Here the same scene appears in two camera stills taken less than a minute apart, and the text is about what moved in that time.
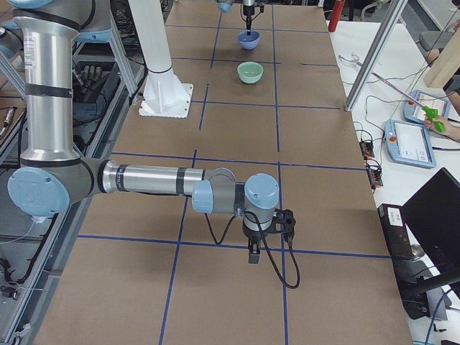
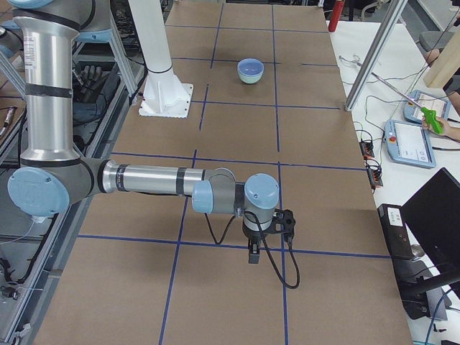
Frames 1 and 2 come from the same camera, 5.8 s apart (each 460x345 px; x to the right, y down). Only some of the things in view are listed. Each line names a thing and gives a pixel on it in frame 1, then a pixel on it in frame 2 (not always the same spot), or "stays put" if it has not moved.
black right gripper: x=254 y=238 stays put
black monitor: x=433 y=216 stays put
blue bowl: x=249 y=42 -> x=250 y=70
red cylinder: x=337 y=11 stays put
